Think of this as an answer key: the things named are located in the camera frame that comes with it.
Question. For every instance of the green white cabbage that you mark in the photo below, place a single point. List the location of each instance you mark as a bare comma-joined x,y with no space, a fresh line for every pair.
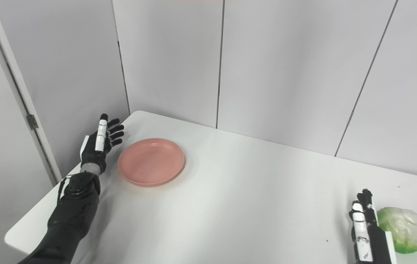
404,229

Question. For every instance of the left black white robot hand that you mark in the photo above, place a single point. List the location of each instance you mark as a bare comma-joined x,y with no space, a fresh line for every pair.
96,148

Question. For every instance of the pink plate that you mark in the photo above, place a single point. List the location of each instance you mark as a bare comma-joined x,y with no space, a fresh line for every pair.
151,161

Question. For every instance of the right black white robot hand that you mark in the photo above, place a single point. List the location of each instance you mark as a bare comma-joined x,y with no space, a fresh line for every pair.
371,234

